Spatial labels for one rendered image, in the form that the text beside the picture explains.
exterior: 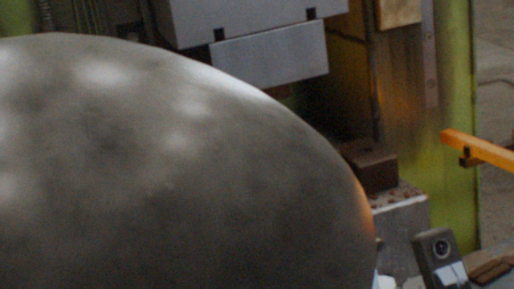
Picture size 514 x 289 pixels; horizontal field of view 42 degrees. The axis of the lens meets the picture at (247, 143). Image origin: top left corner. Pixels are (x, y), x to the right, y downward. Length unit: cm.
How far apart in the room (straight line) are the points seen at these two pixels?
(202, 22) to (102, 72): 89
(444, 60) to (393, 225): 39
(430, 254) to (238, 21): 50
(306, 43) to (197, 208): 97
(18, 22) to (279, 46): 43
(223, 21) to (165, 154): 92
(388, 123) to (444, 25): 23
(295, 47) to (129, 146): 97
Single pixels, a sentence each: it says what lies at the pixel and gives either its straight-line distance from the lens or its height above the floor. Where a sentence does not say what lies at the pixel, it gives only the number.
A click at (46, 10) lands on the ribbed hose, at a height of 135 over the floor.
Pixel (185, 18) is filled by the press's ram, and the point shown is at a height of 131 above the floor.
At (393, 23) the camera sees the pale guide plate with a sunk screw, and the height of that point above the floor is 119.
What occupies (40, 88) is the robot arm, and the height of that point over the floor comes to 145.
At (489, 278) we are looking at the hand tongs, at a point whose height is 71.
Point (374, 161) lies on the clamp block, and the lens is 125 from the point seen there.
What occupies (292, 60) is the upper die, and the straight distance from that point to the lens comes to 112.
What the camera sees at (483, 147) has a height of 97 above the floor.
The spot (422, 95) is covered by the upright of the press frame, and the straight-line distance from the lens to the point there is 143.
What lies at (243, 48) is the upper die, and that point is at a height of 124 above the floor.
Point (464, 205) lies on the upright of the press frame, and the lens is 160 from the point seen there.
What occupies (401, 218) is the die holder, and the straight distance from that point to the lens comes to 125.
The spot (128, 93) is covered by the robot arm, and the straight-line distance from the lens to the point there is 17.
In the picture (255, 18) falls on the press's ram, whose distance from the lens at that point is 109.
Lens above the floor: 149
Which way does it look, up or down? 21 degrees down
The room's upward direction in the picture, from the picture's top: 9 degrees counter-clockwise
